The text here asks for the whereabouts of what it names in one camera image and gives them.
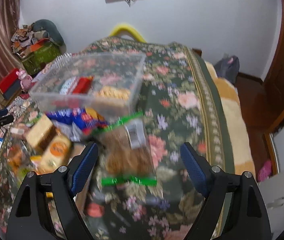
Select yellow cracker pack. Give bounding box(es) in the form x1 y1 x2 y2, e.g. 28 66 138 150
38 133 72 174

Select pink plush toy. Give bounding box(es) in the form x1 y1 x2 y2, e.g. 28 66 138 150
16 68 33 91

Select beige wafer pack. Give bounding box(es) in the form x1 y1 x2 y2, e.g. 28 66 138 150
26 115 56 153

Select green storage box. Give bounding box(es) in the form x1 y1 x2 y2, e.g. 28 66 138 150
22 41 60 75

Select clear plastic storage bin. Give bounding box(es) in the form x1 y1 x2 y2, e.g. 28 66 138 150
30 53 146 120

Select clear pack orange crackers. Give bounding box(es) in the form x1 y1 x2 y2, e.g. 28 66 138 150
93 86 131 101

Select grey plush pillow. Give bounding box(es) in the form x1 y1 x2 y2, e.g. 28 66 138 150
32 19 64 47

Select beige fleece blanket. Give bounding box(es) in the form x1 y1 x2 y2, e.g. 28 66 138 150
205 61 256 177

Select red box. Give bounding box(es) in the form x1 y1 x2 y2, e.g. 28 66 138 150
0 68 21 100

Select red white snack packet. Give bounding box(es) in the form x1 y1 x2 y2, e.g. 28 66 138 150
59 76 94 95

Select floral green bedspread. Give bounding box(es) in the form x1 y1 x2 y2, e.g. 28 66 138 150
0 37 234 239

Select grey backpack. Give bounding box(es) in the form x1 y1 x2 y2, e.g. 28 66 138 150
214 55 240 85

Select yellow curved headboard tube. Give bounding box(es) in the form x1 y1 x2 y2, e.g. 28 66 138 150
109 23 146 43

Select blue biscuit bag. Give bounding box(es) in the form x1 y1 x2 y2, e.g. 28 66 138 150
45 107 109 142

